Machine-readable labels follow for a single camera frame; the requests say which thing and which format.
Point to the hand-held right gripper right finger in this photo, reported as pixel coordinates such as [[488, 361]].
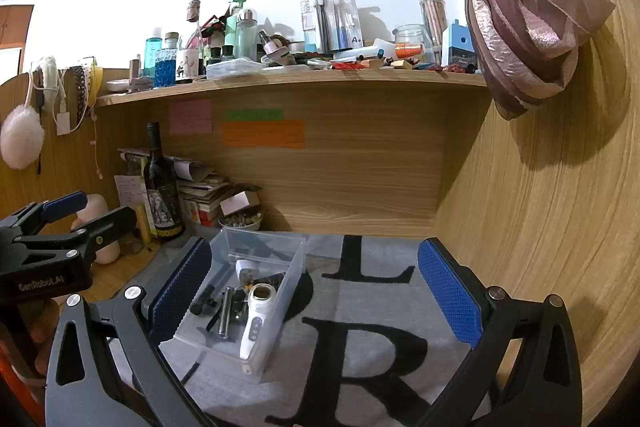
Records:
[[450, 292]]

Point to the flat clear plastic case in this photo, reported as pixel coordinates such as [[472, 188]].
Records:
[[232, 68]]

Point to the lace ribbon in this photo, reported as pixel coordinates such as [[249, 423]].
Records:
[[79, 89]]

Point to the green pump bottle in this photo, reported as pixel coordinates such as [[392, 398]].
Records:
[[235, 24]]

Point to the dark wine bottle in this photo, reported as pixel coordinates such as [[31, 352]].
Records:
[[160, 187]]

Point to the toothbrush blister pack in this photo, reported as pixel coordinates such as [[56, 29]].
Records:
[[320, 14]]

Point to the clear tube of pencils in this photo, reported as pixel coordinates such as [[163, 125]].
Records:
[[433, 22]]

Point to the green sticky note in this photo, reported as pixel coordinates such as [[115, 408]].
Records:
[[252, 113]]

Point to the bowl of beads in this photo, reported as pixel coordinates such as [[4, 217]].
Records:
[[240, 222]]

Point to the brush heads blister pack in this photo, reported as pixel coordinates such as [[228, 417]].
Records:
[[346, 19]]

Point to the clear bottle with silver cap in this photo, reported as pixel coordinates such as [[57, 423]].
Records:
[[246, 37]]

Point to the blue patterned bottle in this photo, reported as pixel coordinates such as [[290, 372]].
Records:
[[165, 67]]

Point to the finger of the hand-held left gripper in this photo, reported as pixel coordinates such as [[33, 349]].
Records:
[[112, 224], [62, 206]]

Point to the silver metal cylinder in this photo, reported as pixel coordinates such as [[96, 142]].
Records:
[[225, 317]]

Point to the pink sticky note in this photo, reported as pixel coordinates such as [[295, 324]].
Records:
[[190, 117]]

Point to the clear plastic storage box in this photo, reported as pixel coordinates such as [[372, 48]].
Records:
[[285, 287]]

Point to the person's left hand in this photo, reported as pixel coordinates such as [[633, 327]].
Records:
[[45, 332]]

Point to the orange sticky note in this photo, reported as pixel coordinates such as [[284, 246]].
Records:
[[262, 134]]

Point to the white fluffy pompom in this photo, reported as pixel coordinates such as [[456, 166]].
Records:
[[21, 134]]

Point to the small white cardboard box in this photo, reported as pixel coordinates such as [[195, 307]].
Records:
[[240, 203]]

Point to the white charger plug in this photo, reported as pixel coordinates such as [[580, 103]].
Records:
[[245, 267]]

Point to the grey mat with black letters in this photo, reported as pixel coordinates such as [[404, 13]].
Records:
[[360, 357]]

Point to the glass jar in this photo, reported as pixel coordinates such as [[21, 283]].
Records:
[[410, 39]]

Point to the pink perfume bottle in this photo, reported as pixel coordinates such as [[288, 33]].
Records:
[[274, 47]]

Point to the handwritten paper note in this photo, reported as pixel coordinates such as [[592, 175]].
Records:
[[127, 192]]

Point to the blue carton box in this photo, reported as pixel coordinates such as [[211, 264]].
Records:
[[460, 44]]

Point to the stack of books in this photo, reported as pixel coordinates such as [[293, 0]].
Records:
[[202, 192]]

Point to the pink rounded figure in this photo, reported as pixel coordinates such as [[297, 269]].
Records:
[[100, 227]]

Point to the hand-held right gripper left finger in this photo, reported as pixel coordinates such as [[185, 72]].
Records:
[[185, 287]]

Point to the white handheld device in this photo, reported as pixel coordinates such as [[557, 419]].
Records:
[[257, 317]]

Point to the wooden shelf board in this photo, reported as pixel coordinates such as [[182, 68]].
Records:
[[290, 82]]

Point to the brown capped glass bottle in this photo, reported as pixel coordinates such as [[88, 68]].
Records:
[[192, 24]]

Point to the small white dish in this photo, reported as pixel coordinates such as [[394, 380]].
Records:
[[117, 84]]

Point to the pink scarf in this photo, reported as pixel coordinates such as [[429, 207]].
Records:
[[525, 32]]

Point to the teal liquid bottle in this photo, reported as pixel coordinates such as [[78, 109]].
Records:
[[152, 54]]

